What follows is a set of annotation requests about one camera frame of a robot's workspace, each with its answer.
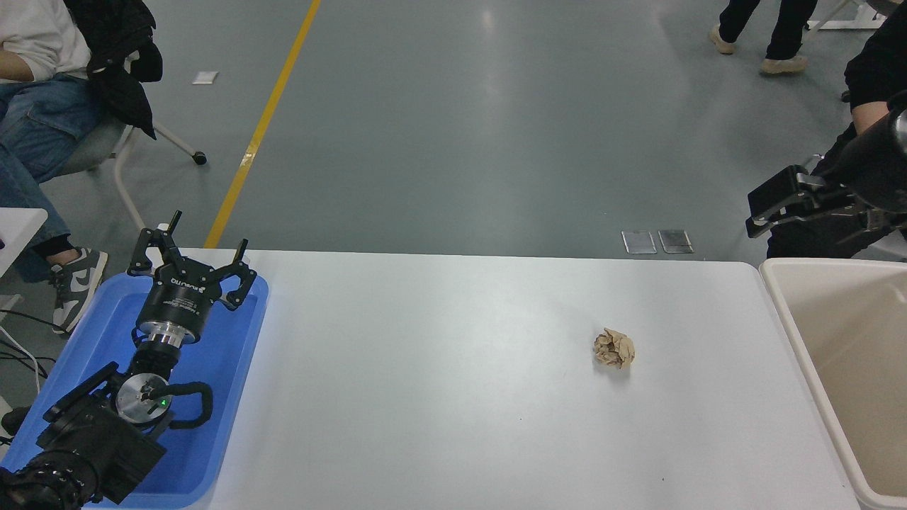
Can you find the seated person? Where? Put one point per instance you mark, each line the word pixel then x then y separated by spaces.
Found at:
pixel 35 127

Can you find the small white side table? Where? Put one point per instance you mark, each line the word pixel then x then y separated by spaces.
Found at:
pixel 18 230

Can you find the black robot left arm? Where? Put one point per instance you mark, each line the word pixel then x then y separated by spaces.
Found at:
pixel 99 439

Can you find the black round floor foot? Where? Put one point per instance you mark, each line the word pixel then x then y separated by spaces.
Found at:
pixel 14 420

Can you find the standing person beside robot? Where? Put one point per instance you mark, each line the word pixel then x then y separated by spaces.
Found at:
pixel 879 64

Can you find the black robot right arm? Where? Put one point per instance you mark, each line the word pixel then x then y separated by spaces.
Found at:
pixel 879 163

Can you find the white rolling chair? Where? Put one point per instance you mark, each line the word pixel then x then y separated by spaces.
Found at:
pixel 120 152

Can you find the large pale bin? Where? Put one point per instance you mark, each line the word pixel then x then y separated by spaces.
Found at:
pixel 857 368

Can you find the standing person's forearm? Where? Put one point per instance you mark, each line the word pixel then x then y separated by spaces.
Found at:
pixel 870 117

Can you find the blue plastic tray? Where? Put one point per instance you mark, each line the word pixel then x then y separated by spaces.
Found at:
pixel 227 368

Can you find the metal floor plate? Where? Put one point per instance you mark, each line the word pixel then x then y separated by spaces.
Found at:
pixel 638 242
pixel 675 241

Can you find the tan paper ball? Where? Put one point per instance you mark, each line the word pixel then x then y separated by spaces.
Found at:
pixel 613 348

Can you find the black jacket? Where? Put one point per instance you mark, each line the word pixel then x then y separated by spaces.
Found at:
pixel 117 64

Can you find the white swivel chair base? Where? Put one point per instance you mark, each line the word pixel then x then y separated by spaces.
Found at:
pixel 847 23

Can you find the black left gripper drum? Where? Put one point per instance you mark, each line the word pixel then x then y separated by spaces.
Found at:
pixel 177 301

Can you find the walking person, tan shoes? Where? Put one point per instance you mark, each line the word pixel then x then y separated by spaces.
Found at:
pixel 786 28

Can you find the seated person's forearm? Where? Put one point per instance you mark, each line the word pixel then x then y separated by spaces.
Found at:
pixel 14 67

